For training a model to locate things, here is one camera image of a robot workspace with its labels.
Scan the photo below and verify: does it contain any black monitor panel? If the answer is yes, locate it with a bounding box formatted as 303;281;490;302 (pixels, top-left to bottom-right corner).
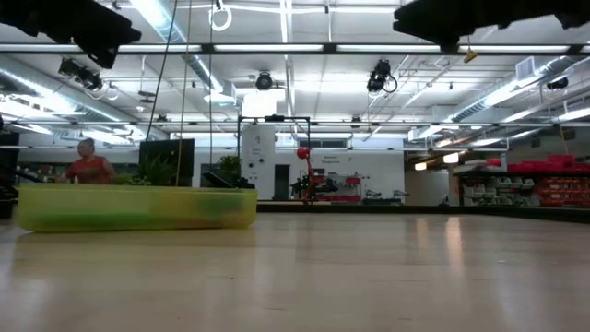
138;137;196;188

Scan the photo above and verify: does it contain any white cabinet column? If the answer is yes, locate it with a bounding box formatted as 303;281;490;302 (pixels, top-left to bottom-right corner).
240;124;277;201

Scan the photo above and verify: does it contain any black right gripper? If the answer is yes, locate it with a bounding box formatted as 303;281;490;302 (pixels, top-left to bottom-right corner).
392;0;523;53

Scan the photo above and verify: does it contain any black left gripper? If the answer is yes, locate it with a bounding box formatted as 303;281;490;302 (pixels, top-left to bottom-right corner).
31;0;144;70

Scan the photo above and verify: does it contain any black overhead camera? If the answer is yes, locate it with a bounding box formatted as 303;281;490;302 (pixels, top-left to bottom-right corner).
254;71;275;92

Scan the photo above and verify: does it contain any person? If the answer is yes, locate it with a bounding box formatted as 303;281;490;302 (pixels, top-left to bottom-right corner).
58;136;117;185

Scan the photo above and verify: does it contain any small artificial plant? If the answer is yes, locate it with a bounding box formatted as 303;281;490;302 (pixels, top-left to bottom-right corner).
112;155;179;187

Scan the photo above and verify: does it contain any black aluminium rig frame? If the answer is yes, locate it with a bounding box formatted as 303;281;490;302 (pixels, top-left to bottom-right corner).
0;42;590;226

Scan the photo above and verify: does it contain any black ceiling camera with cable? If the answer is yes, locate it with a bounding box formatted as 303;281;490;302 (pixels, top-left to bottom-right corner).
366;58;398;94

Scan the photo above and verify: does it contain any black ceiling fixture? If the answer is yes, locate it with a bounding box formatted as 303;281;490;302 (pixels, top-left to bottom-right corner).
57;57;105;92

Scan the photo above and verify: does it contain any yellow translucent pencil pouch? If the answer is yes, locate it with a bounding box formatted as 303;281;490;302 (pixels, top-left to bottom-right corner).
15;183;259;233

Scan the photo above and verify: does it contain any green potted plant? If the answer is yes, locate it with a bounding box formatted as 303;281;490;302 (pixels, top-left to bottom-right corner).
216;154;243;185

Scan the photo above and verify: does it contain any shelf with red grey bins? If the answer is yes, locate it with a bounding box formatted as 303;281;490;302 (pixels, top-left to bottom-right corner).
453;154;590;208

